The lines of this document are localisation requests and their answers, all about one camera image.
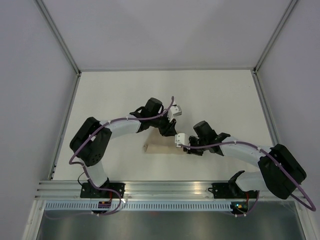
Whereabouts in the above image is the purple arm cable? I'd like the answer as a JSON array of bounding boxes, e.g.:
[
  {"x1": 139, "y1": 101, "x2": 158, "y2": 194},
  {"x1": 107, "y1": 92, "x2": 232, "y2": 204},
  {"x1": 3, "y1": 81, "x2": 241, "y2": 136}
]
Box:
[
  {"x1": 179, "y1": 141, "x2": 316, "y2": 213},
  {"x1": 68, "y1": 96, "x2": 176, "y2": 218}
]

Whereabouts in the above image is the aluminium frame rail left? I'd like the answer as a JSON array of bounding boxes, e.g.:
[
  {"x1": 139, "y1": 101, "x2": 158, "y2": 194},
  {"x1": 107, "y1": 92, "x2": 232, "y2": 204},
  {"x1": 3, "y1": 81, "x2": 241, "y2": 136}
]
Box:
[{"x1": 34, "y1": 0, "x2": 82, "y2": 181}]

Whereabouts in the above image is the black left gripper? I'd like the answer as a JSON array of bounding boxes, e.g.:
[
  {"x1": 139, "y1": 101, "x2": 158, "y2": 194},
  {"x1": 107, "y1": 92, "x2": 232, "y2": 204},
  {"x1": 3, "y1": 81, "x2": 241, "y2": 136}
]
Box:
[{"x1": 150, "y1": 111, "x2": 177, "y2": 138}]

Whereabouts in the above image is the beige cloth napkin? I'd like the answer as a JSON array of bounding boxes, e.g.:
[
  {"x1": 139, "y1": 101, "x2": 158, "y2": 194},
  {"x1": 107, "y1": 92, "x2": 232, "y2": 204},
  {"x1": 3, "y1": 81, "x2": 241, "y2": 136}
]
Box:
[{"x1": 142, "y1": 131, "x2": 186, "y2": 155}]

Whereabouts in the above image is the aluminium frame rail right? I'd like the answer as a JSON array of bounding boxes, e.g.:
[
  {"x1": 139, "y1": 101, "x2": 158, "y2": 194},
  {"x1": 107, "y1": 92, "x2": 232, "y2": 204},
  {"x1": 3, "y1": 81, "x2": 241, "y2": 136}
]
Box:
[{"x1": 251, "y1": 0, "x2": 300, "y2": 145}]

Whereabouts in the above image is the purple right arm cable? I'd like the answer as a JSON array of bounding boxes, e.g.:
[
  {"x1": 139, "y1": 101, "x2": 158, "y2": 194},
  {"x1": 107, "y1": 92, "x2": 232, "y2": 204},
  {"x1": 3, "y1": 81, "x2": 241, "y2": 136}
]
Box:
[{"x1": 179, "y1": 141, "x2": 316, "y2": 213}]

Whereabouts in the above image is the aluminium frame rail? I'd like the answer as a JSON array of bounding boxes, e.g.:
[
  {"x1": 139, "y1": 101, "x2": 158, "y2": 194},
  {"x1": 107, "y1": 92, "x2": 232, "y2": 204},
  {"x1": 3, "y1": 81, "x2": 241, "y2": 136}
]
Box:
[
  {"x1": 251, "y1": 0, "x2": 300, "y2": 145},
  {"x1": 34, "y1": 0, "x2": 82, "y2": 181}
]

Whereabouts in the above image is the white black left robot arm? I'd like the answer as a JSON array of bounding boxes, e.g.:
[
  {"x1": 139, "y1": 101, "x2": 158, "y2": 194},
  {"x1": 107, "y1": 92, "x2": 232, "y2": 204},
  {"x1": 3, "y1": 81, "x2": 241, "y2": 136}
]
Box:
[{"x1": 68, "y1": 97, "x2": 182, "y2": 199}]

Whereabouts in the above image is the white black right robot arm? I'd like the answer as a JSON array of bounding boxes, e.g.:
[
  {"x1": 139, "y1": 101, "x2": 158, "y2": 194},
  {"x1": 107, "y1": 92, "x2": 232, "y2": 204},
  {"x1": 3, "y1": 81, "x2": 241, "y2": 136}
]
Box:
[{"x1": 175, "y1": 121, "x2": 307, "y2": 200}]

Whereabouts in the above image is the white slotted cable duct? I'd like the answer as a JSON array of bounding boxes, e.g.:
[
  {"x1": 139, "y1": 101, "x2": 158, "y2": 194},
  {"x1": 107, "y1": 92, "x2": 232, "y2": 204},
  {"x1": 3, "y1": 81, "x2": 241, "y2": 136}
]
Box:
[{"x1": 44, "y1": 200, "x2": 232, "y2": 212}]

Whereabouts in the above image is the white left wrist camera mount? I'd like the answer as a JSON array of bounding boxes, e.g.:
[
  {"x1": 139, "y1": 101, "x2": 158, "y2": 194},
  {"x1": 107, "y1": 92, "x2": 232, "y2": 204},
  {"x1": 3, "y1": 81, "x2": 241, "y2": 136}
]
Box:
[{"x1": 167, "y1": 105, "x2": 182, "y2": 122}]

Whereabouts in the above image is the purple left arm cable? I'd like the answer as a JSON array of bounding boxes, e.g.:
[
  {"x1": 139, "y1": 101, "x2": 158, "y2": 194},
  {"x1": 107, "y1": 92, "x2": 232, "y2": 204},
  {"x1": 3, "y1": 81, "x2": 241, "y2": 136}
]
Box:
[{"x1": 68, "y1": 96, "x2": 176, "y2": 218}]

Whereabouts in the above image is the aluminium front mounting rail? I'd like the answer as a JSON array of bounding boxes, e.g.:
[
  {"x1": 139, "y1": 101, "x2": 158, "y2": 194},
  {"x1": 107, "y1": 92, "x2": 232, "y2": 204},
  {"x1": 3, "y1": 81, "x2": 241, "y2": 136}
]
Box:
[{"x1": 34, "y1": 180, "x2": 307, "y2": 201}]

